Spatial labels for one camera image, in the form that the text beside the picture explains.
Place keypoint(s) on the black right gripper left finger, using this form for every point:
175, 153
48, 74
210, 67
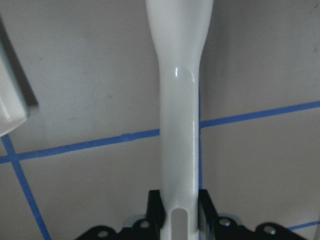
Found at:
155, 212

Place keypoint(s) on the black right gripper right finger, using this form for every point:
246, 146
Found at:
207, 212

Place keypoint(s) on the white plastic dustpan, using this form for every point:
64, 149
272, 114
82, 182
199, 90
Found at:
16, 94

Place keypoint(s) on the white hand brush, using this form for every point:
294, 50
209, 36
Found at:
179, 29

